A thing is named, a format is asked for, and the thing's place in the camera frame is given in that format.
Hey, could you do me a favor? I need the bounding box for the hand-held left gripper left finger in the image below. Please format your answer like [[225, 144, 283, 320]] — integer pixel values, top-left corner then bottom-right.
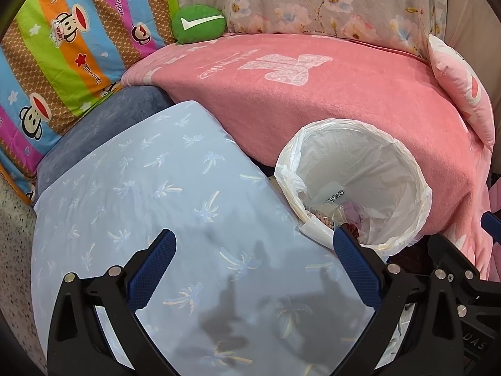
[[47, 228, 181, 376]]

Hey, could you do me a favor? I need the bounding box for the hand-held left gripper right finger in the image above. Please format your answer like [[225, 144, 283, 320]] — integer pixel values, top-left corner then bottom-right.
[[333, 225, 464, 376]]

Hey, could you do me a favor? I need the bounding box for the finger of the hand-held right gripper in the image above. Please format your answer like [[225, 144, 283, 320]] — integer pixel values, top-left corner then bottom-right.
[[427, 234, 501, 367], [481, 211, 501, 241]]

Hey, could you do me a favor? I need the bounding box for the leopard print ribbon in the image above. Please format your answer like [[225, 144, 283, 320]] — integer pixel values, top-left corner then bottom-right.
[[309, 189, 346, 231]]

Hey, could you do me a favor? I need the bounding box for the white lined waste bin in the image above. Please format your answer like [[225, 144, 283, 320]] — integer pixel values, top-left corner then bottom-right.
[[274, 117, 433, 261]]

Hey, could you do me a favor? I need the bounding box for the pink and white pillow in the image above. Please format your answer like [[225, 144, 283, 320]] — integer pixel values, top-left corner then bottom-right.
[[427, 34, 496, 151]]

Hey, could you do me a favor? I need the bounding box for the blue-grey sofa cushion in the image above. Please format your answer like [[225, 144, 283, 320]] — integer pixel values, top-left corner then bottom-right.
[[37, 85, 175, 192]]

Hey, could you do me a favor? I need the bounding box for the pink blanket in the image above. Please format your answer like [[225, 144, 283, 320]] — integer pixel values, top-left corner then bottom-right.
[[121, 33, 501, 283]]

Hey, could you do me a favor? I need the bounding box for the beige curtain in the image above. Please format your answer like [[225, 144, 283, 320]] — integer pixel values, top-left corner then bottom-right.
[[444, 0, 501, 98]]

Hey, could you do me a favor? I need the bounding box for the striped monkey print quilt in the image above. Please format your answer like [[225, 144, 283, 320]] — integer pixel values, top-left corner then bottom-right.
[[0, 0, 184, 204]]

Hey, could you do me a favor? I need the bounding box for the green plush cushion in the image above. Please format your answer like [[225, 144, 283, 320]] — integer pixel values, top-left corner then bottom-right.
[[171, 5, 228, 44]]

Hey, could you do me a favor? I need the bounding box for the grey floral blanket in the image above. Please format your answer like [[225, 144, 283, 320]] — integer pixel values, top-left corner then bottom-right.
[[172, 0, 451, 53]]

